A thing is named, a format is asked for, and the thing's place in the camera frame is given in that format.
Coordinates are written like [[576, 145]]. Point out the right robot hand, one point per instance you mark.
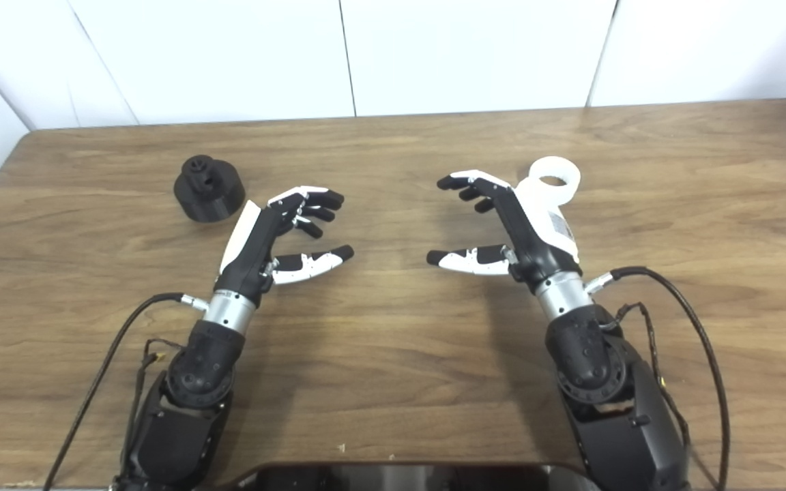
[[536, 239]]

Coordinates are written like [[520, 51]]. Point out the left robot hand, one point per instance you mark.
[[250, 252]]

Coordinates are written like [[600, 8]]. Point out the round black part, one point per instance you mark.
[[212, 201]]

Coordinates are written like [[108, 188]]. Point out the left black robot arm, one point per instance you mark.
[[195, 368]]

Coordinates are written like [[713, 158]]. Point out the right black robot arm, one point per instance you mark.
[[591, 361]]

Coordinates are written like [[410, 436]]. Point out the black robot torso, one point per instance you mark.
[[400, 477]]

